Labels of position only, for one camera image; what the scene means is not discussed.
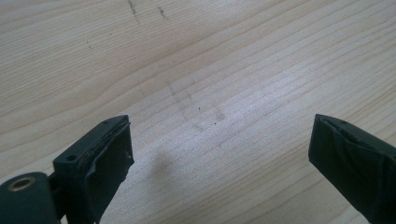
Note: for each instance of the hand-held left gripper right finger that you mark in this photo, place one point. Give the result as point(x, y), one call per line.
point(355, 168)

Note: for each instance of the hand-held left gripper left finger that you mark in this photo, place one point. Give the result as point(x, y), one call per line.
point(99, 165)

